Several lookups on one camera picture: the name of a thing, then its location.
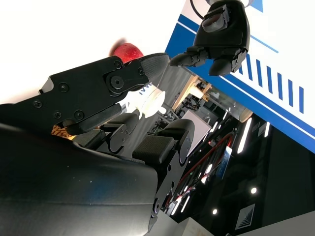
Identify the wicker basket with red handle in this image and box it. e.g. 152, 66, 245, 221
51, 124, 74, 140

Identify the red apple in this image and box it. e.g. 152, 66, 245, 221
112, 42, 145, 63

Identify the wooden rack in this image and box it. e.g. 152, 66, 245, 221
171, 75, 213, 113

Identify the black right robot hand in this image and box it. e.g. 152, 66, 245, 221
0, 52, 195, 236

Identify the white lidded mug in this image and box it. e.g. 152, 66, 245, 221
120, 83, 167, 120

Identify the blue white striped banner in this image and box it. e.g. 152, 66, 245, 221
164, 0, 315, 151

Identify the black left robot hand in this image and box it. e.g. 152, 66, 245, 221
169, 0, 251, 76

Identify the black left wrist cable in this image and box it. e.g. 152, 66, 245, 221
189, 0, 207, 20

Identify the red cable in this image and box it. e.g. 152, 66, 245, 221
168, 132, 232, 206

